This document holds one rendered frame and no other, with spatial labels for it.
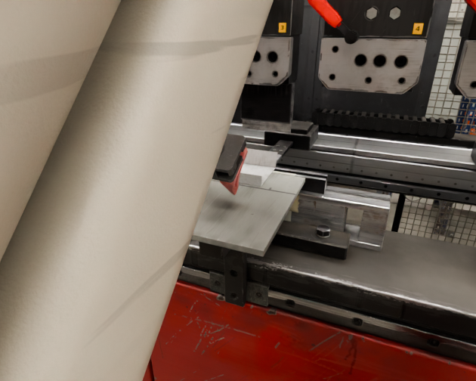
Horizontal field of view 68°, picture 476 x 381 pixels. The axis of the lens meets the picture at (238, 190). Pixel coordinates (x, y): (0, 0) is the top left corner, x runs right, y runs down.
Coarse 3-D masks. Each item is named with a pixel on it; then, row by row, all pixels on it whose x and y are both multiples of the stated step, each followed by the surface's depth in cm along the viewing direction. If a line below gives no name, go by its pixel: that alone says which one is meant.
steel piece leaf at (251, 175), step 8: (248, 168) 73; (256, 168) 73; (264, 168) 73; (272, 168) 73; (240, 176) 66; (248, 176) 65; (256, 176) 65; (264, 176) 69; (248, 184) 66; (256, 184) 65
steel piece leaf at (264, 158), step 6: (252, 150) 75; (258, 150) 74; (264, 150) 74; (246, 156) 75; (252, 156) 75; (258, 156) 74; (264, 156) 74; (270, 156) 73; (276, 156) 73; (246, 162) 75; (252, 162) 75; (258, 162) 74; (264, 162) 74; (270, 162) 73; (276, 162) 73
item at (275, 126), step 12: (252, 96) 67; (264, 96) 66; (276, 96) 65; (288, 96) 65; (252, 108) 68; (264, 108) 67; (276, 108) 66; (288, 108) 66; (252, 120) 70; (264, 120) 68; (276, 120) 67; (288, 120) 66; (288, 132) 68
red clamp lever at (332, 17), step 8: (312, 0) 51; (320, 0) 50; (320, 8) 51; (328, 8) 50; (328, 16) 51; (336, 16) 50; (336, 24) 51; (344, 24) 51; (344, 32) 51; (352, 32) 50; (352, 40) 50
